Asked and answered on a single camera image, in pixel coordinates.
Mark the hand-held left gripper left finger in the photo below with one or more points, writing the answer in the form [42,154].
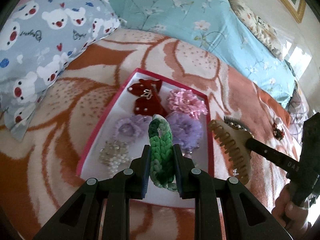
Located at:
[146,175]

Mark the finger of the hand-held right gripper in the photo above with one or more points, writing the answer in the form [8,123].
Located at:
[270,155]

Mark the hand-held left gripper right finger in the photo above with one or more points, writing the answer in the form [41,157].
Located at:
[178,175]

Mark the beige hair claw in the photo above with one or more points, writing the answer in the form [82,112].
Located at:
[232,140]

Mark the large purple scrunchie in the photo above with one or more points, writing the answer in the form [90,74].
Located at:
[185,127]

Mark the small purple scrunchie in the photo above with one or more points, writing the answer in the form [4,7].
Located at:
[122,127]

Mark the red shallow cardboard box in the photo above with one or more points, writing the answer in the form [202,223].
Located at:
[91,171]

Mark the red bow hair clip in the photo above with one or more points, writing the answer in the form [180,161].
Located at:
[147,103]

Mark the pink flower scrunchie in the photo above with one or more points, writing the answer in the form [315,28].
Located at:
[185,102]

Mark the person's right hand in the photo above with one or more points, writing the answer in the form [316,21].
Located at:
[285,210]

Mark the red and black hair clip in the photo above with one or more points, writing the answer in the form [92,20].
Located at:
[278,130]

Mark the rhinestone black hair comb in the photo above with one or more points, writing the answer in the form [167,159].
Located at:
[240,127]

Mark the plaid cloth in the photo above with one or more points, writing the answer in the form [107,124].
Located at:
[297,110]

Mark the orange and white floral blanket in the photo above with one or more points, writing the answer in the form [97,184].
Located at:
[50,180]

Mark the cream patterned pillow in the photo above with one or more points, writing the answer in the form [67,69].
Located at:
[257,22]

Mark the gold framed picture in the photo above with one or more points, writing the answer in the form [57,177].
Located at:
[297,10]

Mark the teal floral pillow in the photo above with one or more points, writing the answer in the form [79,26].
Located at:
[187,17]

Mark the blue bear print pillow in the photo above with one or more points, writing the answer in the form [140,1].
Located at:
[50,30]

